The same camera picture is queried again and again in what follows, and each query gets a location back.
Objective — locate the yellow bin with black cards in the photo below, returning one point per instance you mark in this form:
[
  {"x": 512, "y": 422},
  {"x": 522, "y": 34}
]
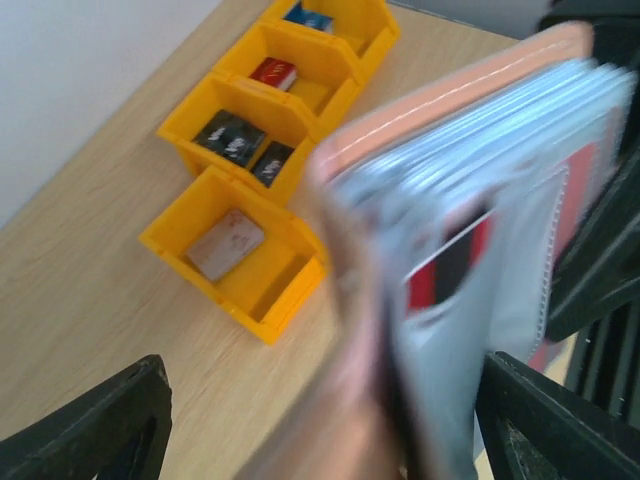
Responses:
[{"x": 275, "y": 117}]

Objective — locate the beige card stack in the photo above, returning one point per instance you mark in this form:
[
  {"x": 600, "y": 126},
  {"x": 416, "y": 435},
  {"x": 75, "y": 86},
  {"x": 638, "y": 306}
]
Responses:
[{"x": 226, "y": 244}]

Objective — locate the red card stack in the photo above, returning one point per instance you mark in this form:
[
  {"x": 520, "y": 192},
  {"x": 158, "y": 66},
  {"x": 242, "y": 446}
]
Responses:
[{"x": 276, "y": 73}]

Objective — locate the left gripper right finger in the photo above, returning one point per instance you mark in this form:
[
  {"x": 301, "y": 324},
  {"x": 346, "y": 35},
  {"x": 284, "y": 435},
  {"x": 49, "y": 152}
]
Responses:
[{"x": 534, "y": 428}]

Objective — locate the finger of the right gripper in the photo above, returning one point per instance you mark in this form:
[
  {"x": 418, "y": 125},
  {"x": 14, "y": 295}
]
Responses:
[{"x": 599, "y": 271}]

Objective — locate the black card stack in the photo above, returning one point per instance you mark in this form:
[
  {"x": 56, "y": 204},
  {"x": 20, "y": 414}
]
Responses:
[
  {"x": 271, "y": 162},
  {"x": 230, "y": 137}
]

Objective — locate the yellow bin with beige cards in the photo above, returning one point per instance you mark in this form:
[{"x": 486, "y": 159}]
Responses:
[{"x": 263, "y": 291}]

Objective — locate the yellow bin with blue cards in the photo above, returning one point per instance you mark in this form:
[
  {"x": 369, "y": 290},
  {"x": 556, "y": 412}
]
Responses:
[{"x": 367, "y": 27}]

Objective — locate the blue card stack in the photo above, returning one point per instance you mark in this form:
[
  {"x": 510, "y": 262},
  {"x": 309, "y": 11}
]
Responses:
[{"x": 309, "y": 18}]

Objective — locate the yellow bin with red cards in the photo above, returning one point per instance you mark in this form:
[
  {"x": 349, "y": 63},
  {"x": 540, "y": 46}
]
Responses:
[{"x": 328, "y": 77}]

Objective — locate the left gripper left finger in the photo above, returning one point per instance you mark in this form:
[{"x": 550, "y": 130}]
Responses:
[{"x": 117, "y": 430}]

